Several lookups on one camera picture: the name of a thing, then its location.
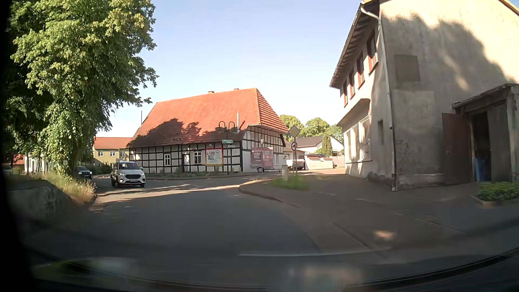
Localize small grass patch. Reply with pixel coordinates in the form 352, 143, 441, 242
271, 175, 311, 191

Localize group of trees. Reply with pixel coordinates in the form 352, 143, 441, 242
280, 115, 344, 156

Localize beige rendered building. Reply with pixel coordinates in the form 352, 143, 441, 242
329, 0, 519, 191

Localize car's own bonnet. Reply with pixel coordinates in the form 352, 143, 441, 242
32, 247, 519, 292

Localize double-headed street lamp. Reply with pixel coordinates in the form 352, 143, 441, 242
218, 121, 237, 175

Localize grey asphalt road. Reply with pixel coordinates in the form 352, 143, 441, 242
24, 172, 325, 260

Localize yellow building red roof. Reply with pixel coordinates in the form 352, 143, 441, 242
92, 137, 132, 168

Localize half-timbered house red roof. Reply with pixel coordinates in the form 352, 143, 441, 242
127, 88, 289, 174

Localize grass verge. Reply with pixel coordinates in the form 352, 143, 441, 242
34, 171, 97, 204

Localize white car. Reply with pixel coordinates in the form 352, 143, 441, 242
111, 161, 147, 188

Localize direction signs on post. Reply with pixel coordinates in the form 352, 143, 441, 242
222, 139, 236, 175

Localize white house dark roof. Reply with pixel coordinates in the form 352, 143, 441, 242
284, 135, 344, 160

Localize white building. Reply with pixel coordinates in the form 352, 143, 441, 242
24, 154, 55, 175

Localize large green tree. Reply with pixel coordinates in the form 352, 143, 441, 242
4, 0, 159, 175

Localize road sign on post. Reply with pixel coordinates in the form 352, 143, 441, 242
288, 125, 301, 176

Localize red trailer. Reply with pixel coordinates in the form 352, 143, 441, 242
250, 147, 275, 173

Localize grey paved forecourt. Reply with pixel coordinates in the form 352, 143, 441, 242
239, 168, 519, 254

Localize blue bin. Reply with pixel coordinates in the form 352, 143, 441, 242
474, 157, 486, 183

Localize green plant bed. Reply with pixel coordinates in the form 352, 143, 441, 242
476, 182, 519, 202

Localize low stone wall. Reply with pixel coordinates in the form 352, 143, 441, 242
6, 178, 78, 221

